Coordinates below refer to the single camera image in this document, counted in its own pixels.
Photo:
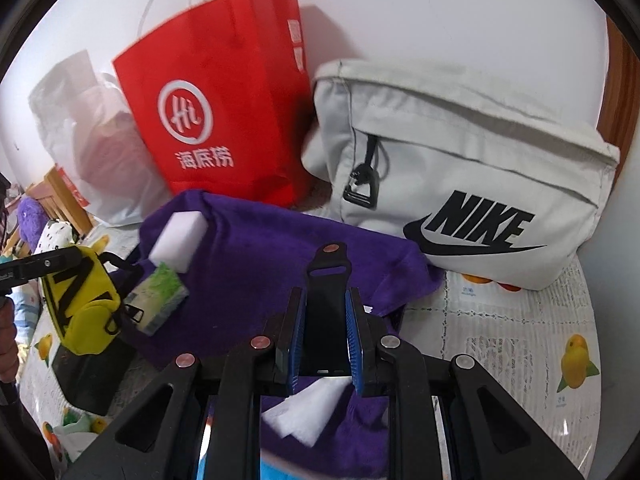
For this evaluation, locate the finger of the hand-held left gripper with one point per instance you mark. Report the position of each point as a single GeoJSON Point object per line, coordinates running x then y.
{"type": "Point", "coordinates": [50, 265]}

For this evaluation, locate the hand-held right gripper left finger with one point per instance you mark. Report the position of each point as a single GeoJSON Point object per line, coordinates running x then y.
{"type": "Point", "coordinates": [296, 340]}

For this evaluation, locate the purple plush toy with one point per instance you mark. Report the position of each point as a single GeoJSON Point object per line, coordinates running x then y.
{"type": "Point", "coordinates": [31, 225]}

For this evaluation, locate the white sponge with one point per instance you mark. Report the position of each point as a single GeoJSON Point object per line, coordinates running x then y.
{"type": "Point", "coordinates": [177, 240]}

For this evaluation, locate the purple towel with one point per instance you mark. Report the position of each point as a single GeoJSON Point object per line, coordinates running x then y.
{"type": "Point", "coordinates": [250, 280]}

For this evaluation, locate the grey waist bag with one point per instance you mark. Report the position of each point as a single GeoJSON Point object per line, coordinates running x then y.
{"type": "Point", "coordinates": [450, 160]}

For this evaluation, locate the brown wooden door frame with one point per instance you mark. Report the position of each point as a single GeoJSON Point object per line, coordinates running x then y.
{"type": "Point", "coordinates": [620, 85]}

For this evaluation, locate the white spotted pillow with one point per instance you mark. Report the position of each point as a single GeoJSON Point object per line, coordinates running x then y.
{"type": "Point", "coordinates": [55, 237]}

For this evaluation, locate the wooden headboard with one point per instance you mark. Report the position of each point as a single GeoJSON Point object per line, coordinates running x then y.
{"type": "Point", "coordinates": [60, 200]}

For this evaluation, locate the red paper bag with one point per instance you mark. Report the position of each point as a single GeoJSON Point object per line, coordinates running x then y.
{"type": "Point", "coordinates": [220, 100]}

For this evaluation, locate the yellow small bag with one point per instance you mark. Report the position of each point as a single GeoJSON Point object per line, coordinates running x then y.
{"type": "Point", "coordinates": [82, 305]}

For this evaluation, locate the black box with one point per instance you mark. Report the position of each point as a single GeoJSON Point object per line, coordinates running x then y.
{"type": "Point", "coordinates": [87, 377]}

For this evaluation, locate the white crumpled tissue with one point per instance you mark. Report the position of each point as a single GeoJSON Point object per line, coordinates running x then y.
{"type": "Point", "coordinates": [310, 407]}

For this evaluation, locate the blue tissue pack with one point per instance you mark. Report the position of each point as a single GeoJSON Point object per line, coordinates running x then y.
{"type": "Point", "coordinates": [282, 472]}

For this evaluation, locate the green tissue packet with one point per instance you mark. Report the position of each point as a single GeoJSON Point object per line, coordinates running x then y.
{"type": "Point", "coordinates": [157, 300]}

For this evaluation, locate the white plastic shopping bag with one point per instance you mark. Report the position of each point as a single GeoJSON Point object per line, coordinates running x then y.
{"type": "Point", "coordinates": [80, 135]}

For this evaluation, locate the person's left hand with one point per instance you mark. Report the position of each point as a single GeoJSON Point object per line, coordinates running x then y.
{"type": "Point", "coordinates": [7, 345]}

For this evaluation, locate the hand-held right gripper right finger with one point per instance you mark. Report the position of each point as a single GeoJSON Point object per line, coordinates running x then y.
{"type": "Point", "coordinates": [354, 345]}

